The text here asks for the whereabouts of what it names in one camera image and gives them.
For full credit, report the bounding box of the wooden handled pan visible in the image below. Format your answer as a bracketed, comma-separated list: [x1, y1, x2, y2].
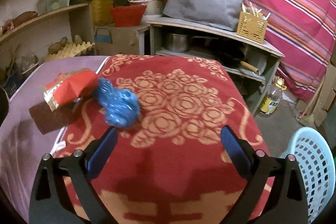
[240, 61, 260, 75]

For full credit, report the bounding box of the yellow egg tray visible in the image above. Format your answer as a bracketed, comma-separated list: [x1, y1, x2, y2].
[44, 42, 96, 62]

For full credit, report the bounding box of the blue plastic bag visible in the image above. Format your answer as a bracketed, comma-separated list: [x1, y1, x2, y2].
[93, 77, 140, 128]

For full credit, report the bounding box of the red plastic bowl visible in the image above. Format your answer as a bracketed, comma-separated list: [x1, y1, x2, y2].
[109, 5, 147, 27]

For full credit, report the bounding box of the grey low shelf cabinet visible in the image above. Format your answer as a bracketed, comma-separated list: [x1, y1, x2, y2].
[148, 17, 285, 114]

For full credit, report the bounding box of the red gold paper packet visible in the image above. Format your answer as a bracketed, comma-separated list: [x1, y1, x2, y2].
[43, 69, 98, 111]

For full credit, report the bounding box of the cardboard box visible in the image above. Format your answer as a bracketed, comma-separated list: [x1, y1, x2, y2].
[94, 23, 151, 56]

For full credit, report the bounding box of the red gold patterned mat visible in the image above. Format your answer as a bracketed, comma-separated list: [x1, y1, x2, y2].
[49, 53, 275, 224]

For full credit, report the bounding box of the steel pot in cabinet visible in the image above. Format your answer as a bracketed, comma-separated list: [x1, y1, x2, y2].
[165, 34, 189, 53]

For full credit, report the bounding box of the clear plastic storage box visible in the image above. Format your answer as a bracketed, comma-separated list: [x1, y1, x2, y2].
[37, 0, 68, 15]

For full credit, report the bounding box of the light blue plastic basket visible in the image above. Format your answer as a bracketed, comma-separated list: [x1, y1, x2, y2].
[280, 127, 335, 223]

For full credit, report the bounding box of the wooden wall shelf unit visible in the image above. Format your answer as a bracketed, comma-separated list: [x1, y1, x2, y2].
[0, 0, 96, 75]

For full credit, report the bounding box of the yellow utensil holder box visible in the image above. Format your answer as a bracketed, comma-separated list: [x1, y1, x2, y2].
[236, 2, 270, 44]

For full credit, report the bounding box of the cooking oil bottle on floor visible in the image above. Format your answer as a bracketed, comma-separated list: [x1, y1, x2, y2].
[258, 78, 286, 117]

